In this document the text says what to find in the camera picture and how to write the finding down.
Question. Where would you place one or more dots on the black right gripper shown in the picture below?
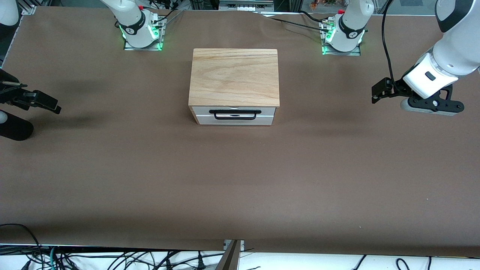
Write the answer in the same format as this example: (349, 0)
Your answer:
(8, 93)

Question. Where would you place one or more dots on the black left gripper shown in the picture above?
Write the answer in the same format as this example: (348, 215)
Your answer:
(396, 88)

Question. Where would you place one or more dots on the drawer with white front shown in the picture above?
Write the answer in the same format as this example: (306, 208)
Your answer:
(198, 111)

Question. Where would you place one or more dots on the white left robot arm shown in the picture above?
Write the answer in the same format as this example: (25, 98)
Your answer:
(450, 56)

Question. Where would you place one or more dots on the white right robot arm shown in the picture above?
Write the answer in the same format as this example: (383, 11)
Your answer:
(131, 15)

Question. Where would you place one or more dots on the light wooden drawer cabinet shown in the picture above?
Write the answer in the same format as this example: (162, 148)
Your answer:
(234, 75)

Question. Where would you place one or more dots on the black cylindrical object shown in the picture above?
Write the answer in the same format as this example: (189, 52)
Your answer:
(17, 129)

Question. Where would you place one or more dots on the grey metal box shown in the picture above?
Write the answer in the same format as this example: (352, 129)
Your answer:
(245, 4)

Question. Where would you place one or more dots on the brown table cover sheet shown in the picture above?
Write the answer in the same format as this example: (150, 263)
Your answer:
(240, 187)

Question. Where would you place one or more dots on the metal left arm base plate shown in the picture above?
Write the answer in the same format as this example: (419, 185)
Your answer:
(354, 52)

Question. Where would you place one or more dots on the aluminium frame profile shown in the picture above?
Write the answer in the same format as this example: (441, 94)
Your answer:
(30, 7)

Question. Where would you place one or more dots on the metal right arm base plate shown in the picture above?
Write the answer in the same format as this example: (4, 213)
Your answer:
(129, 45)

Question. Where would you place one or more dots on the small metal bracket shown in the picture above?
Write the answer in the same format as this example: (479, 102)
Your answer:
(242, 244)

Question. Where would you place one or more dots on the brown wooden post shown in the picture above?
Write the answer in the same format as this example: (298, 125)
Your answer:
(228, 260)

